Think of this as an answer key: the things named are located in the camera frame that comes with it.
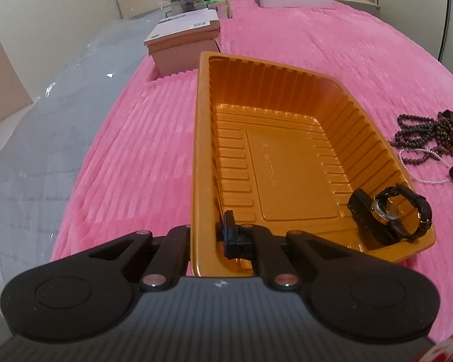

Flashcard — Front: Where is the white pearl string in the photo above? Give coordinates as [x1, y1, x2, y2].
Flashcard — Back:
[399, 149, 453, 186]

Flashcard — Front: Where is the pink ribbed blanket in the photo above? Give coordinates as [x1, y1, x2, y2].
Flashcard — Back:
[51, 0, 453, 348]

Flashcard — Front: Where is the black cable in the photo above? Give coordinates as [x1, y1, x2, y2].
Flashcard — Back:
[439, 0, 453, 63]

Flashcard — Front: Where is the orange plastic tray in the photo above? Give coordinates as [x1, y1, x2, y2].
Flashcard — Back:
[191, 51, 437, 278]

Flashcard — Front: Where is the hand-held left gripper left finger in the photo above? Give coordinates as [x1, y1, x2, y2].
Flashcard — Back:
[88, 225, 192, 292]

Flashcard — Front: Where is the black bead necklace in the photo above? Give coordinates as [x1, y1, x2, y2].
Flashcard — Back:
[390, 114, 440, 150]

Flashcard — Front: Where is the black wristwatch dark dial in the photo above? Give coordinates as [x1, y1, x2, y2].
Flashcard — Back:
[347, 183, 433, 246]

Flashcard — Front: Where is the brown wooden bead necklace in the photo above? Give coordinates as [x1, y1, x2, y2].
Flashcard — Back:
[434, 119, 453, 157]

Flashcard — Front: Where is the white flat box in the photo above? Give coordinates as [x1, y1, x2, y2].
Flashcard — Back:
[260, 0, 335, 10]

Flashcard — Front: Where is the green and white box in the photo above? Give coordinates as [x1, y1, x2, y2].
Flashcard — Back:
[207, 0, 233, 20]

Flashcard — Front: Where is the red white patterned cloth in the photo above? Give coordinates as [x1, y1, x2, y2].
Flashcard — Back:
[418, 332, 453, 362]

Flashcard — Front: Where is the brown box white top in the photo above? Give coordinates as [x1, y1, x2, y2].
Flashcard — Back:
[143, 9, 222, 77]

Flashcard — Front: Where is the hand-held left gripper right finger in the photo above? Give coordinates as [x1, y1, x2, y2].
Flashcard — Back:
[221, 210, 349, 292]

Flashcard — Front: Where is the dark transparent container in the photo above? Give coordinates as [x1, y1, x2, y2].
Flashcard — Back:
[171, 0, 205, 15]

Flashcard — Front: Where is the beige nightstand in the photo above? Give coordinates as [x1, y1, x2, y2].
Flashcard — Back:
[330, 0, 381, 19]

